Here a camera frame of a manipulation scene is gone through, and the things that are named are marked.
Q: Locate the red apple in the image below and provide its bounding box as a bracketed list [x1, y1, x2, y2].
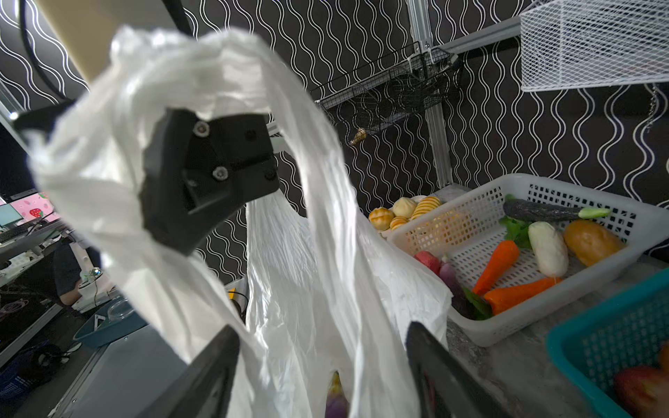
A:
[613, 366, 668, 417]

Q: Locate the dark green cucumber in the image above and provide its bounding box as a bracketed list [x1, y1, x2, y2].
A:
[503, 199, 611, 222]

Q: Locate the dark purple eggplant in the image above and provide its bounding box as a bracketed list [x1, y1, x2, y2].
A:
[324, 371, 349, 418]

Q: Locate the round bread bun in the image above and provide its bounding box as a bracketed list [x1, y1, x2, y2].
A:
[369, 207, 395, 232]

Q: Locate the white plastic grocery bag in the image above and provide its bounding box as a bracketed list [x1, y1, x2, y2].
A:
[31, 27, 451, 417]

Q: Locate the white plastic vegetable basket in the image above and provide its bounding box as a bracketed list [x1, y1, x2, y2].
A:
[386, 173, 669, 348]

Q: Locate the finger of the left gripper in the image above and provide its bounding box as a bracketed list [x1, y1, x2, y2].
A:
[139, 109, 280, 255]

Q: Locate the white radish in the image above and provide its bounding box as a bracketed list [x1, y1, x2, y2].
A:
[528, 221, 569, 278]

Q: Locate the teal plastic fruit basket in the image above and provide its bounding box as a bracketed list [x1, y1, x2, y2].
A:
[546, 269, 668, 417]

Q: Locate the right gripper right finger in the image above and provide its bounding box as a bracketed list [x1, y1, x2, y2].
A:
[405, 322, 509, 417]

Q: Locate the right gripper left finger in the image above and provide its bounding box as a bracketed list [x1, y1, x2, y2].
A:
[139, 326, 240, 417]

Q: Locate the brown potato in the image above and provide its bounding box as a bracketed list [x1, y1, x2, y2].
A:
[563, 219, 625, 266]

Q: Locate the black wire wall basket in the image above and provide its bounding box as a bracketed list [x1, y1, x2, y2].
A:
[311, 42, 463, 146]

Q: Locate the white wire wall basket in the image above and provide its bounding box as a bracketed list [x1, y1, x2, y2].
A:
[520, 1, 668, 92]

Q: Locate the orange carrot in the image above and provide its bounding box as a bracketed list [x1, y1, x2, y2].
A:
[472, 240, 520, 296]
[484, 278, 562, 315]

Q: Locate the light purple long eggplant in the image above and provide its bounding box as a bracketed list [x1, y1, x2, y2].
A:
[438, 262, 474, 319]

